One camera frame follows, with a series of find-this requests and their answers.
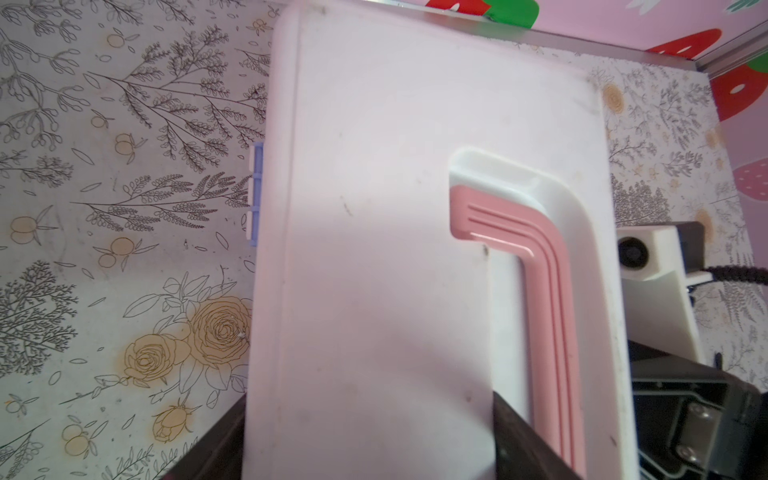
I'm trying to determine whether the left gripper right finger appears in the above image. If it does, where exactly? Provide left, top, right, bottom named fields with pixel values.
left=492, top=392, right=579, bottom=480

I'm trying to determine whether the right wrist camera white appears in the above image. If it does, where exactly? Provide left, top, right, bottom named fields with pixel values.
left=617, top=221, right=713, bottom=364

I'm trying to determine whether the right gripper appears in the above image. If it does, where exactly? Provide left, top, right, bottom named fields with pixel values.
left=628, top=341, right=767, bottom=479

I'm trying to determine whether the white tool box pink handle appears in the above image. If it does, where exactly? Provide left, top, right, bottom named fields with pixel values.
left=243, top=1, right=639, bottom=479

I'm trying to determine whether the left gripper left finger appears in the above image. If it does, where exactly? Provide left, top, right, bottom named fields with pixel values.
left=161, top=395, right=246, bottom=480

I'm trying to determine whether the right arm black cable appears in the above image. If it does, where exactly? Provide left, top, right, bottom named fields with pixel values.
left=701, top=263, right=768, bottom=287

